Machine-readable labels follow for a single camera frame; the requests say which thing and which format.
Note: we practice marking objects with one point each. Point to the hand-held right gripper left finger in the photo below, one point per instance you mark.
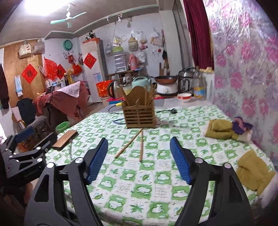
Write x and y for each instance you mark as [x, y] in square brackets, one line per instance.
[96, 162]

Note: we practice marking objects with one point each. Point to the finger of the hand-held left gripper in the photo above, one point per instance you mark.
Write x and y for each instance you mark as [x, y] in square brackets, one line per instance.
[32, 163]
[43, 144]

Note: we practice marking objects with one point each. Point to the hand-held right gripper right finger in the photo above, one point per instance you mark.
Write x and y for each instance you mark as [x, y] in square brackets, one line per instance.
[181, 160]

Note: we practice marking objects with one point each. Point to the wooden chopstick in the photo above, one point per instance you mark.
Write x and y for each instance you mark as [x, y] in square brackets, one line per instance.
[129, 143]
[141, 145]

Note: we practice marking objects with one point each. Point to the wooden slatted chopstick holder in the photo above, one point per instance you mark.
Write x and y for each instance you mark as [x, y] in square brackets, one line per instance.
[139, 115]

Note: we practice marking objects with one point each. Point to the person's left forearm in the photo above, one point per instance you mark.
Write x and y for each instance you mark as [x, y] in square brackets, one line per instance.
[30, 193]

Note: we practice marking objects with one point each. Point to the smartphone in brown case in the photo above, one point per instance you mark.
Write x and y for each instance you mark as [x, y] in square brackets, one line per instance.
[65, 140]

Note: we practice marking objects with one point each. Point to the green plastic basin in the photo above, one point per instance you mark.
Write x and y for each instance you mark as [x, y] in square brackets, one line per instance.
[62, 127]

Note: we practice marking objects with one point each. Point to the black chair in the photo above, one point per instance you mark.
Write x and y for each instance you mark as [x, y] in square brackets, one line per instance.
[28, 113]

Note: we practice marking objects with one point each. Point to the olive fleece cloth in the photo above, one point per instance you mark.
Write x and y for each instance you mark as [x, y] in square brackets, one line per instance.
[254, 171]
[220, 129]

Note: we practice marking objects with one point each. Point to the red cloth covered furniture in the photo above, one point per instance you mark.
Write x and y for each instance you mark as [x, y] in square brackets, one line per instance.
[65, 97]

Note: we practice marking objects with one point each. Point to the red white bowl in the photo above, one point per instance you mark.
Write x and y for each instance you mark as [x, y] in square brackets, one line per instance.
[184, 97]

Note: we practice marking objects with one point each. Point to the purple cloth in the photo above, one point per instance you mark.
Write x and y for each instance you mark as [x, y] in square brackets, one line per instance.
[242, 125]

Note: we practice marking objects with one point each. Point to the red diamond paper decoration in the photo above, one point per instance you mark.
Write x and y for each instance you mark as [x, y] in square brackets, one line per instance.
[90, 60]
[61, 71]
[29, 73]

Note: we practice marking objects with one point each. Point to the yellow cooking oil bottle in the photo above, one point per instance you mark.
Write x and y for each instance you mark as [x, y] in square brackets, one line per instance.
[70, 77]

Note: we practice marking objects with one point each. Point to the white electric cooker base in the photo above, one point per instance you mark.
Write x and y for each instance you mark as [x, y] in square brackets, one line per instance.
[167, 89]

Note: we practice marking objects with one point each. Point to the red gift bag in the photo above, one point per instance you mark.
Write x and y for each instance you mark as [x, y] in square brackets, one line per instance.
[104, 88]

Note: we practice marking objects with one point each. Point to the steel electric kettle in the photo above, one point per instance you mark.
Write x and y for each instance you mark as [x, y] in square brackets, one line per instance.
[114, 89]

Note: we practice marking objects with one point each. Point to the clear plastic oil bottle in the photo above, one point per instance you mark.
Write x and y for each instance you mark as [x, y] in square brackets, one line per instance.
[199, 87]

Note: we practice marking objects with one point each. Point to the red plastic bag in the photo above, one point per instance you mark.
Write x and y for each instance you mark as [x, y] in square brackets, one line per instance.
[50, 68]

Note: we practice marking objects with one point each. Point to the white refrigerator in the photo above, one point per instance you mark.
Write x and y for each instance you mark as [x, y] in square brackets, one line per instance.
[94, 82]

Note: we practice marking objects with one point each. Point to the black silver pressure cooker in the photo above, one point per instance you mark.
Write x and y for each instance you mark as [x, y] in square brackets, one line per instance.
[186, 80]

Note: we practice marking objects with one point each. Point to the copper frying pan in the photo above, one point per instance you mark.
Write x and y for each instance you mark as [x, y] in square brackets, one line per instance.
[165, 79]

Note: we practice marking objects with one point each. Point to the mint green rice cooker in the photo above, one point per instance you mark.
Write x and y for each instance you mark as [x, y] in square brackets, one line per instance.
[141, 82]

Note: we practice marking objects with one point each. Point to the woven hanging bag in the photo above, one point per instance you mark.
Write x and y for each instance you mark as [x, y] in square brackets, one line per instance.
[38, 46]
[25, 50]

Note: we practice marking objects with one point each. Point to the plastic drawer tower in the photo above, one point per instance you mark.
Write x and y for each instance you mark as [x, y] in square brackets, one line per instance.
[119, 59]

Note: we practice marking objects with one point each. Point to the pink thermos flask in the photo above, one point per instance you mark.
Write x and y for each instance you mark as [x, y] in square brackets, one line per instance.
[133, 62]

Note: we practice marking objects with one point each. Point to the panda plush toy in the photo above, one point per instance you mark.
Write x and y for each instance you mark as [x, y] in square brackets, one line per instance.
[90, 36]

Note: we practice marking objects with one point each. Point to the dark red curtain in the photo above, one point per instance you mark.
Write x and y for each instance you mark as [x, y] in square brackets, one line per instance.
[198, 37]

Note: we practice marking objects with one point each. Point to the green ceiling fan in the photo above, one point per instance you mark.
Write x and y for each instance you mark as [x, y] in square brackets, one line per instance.
[68, 19]

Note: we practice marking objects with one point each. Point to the blue white wall hanging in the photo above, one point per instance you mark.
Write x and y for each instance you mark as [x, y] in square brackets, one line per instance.
[19, 85]

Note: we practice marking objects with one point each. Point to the green wall plate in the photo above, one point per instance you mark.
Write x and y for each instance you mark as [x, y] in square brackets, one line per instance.
[67, 45]

